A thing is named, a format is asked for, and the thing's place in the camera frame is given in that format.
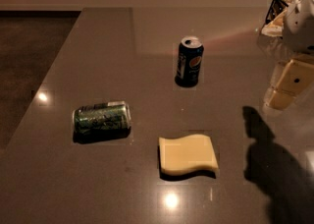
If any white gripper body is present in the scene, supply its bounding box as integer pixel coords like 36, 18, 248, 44
283, 3, 314, 54

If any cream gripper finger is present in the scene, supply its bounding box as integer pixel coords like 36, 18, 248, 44
264, 62, 290, 104
268, 59, 314, 110

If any green soda can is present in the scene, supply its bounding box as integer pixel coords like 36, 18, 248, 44
73, 101, 131, 136

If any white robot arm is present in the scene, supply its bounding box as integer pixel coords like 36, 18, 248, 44
261, 0, 314, 110

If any blue Pepsi can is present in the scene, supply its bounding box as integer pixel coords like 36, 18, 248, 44
175, 35, 204, 87

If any yellow wavy sponge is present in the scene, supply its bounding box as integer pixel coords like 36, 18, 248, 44
159, 134, 219, 176

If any black wire basket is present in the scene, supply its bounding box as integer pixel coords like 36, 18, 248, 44
261, 0, 294, 37

